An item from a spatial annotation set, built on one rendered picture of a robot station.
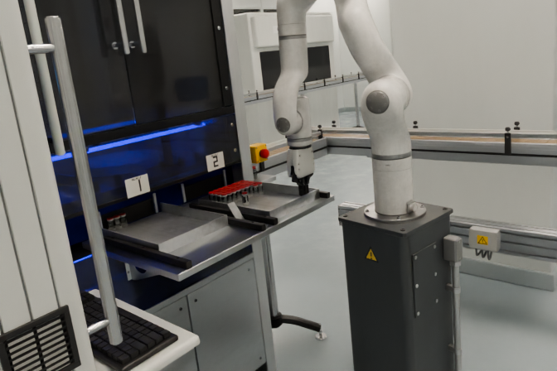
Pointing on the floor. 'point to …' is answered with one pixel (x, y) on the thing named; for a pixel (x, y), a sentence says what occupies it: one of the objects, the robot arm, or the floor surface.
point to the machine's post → (240, 171)
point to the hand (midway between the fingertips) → (303, 190)
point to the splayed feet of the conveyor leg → (298, 324)
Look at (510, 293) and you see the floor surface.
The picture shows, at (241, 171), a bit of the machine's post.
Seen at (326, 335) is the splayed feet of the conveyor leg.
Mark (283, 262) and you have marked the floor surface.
